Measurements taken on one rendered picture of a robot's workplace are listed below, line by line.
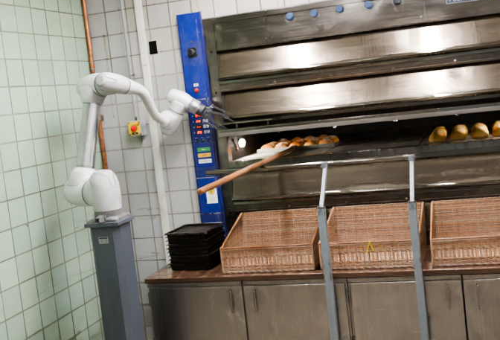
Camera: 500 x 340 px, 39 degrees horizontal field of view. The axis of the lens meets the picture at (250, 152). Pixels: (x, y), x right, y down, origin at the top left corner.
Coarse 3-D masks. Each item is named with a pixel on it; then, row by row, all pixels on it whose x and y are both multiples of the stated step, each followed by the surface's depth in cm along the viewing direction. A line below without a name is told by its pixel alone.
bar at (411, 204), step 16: (336, 160) 400; (352, 160) 397; (368, 160) 394; (384, 160) 391; (320, 208) 382; (416, 208) 368; (320, 224) 383; (416, 224) 367; (320, 240) 384; (416, 240) 368; (416, 256) 369; (416, 272) 370; (416, 288) 371; (336, 320) 388; (336, 336) 387
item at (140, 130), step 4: (140, 120) 467; (144, 120) 472; (128, 124) 469; (132, 124) 468; (140, 124) 466; (144, 124) 471; (128, 128) 469; (140, 128) 466; (144, 128) 471; (132, 132) 468; (136, 132) 467; (140, 132) 467; (144, 132) 470
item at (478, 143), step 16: (432, 144) 420; (448, 144) 416; (464, 144) 414; (480, 144) 411; (496, 144) 408; (240, 160) 462; (256, 160) 453; (288, 160) 446; (304, 160) 443; (320, 160) 440
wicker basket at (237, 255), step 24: (240, 216) 452; (264, 216) 451; (288, 216) 446; (312, 216) 441; (240, 240) 448; (264, 240) 448; (288, 240) 444; (312, 240) 400; (240, 264) 411; (264, 264) 406; (288, 264) 402; (312, 264) 398
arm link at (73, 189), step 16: (80, 80) 411; (80, 96) 409; (96, 96) 406; (96, 112) 407; (80, 128) 407; (96, 128) 406; (80, 144) 403; (96, 144) 407; (80, 160) 401; (80, 176) 397; (64, 192) 402; (80, 192) 393
